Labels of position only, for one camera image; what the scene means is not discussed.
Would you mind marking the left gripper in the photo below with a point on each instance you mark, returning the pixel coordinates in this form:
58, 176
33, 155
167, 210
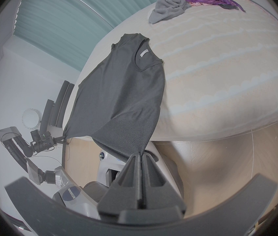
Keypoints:
49, 141

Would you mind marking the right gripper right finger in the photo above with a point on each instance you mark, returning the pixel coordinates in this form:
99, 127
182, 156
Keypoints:
160, 193

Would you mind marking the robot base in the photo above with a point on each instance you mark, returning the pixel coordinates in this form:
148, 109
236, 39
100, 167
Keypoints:
89, 200

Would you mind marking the small black garment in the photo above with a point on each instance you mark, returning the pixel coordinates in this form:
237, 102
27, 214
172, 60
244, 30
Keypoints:
227, 7

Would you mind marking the pink garment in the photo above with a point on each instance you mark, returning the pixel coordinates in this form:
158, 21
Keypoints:
195, 4

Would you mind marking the bed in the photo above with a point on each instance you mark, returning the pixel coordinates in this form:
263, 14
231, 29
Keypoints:
227, 77

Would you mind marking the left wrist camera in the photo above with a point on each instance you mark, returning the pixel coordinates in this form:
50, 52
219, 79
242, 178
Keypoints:
35, 134

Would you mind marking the black chest of drawers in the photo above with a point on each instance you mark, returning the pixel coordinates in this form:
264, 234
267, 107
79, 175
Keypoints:
61, 104

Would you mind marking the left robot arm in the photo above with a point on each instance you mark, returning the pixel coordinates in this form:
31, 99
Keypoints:
34, 172

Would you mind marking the black T-shirt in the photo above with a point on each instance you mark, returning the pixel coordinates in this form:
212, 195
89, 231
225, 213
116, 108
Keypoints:
121, 95

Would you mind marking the black dressing table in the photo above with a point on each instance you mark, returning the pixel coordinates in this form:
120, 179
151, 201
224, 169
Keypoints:
46, 117

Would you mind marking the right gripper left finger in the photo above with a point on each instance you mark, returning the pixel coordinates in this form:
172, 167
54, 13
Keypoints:
124, 193

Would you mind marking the grey garment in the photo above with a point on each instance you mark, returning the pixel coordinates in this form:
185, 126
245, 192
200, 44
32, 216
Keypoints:
166, 8

